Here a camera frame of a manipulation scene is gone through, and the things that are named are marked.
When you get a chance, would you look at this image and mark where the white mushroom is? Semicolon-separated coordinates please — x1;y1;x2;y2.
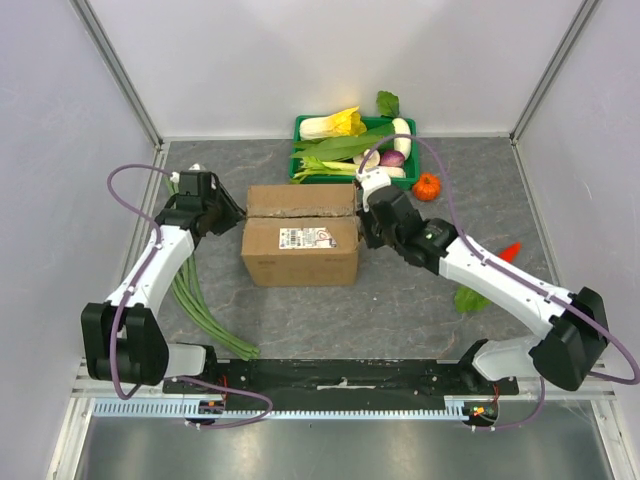
352;149;379;168

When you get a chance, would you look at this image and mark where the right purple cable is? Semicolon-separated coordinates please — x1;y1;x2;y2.
357;133;640;432

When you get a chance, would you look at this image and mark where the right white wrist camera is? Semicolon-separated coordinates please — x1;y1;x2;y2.
355;167;392;212

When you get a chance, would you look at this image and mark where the napa cabbage with yellow leaves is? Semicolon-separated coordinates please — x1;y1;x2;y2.
298;106;367;140

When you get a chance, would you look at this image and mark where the orange carrot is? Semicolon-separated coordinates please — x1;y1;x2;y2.
499;242;521;263

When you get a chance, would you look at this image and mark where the white green leek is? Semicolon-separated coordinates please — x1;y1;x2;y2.
290;157;406;184

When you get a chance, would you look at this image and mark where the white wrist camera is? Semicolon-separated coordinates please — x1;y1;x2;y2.
169;163;206;184
355;167;392;212

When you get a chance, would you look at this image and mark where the grey slotted cable duct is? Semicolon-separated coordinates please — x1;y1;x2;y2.
92;394;496;420

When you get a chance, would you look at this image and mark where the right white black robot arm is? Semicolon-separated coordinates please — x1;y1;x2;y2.
358;185;608;394

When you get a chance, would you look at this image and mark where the white radish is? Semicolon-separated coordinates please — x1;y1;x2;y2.
392;117;412;159

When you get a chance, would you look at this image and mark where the green leaf behind tray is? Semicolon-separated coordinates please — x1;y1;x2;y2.
376;90;400;118

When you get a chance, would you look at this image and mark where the small orange pumpkin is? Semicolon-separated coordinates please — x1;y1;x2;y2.
412;172;441;202

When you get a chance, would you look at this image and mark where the large green leaf vegetable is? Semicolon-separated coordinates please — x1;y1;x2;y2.
291;123;394;161

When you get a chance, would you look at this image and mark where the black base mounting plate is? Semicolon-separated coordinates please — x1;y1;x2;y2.
162;357;521;414

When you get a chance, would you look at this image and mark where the brown cardboard express box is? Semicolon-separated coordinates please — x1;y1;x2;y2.
241;184;359;287

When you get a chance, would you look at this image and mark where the green long beans bundle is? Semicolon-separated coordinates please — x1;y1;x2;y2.
164;177;261;360

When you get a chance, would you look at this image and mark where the loose green lettuce leaf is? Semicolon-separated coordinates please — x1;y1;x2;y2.
454;286;491;314

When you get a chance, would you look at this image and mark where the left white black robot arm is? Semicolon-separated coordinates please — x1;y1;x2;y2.
80;165;245;399

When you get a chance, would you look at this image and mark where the purple onion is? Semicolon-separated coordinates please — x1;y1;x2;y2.
379;150;406;168

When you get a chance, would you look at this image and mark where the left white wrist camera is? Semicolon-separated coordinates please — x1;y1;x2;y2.
169;163;206;184

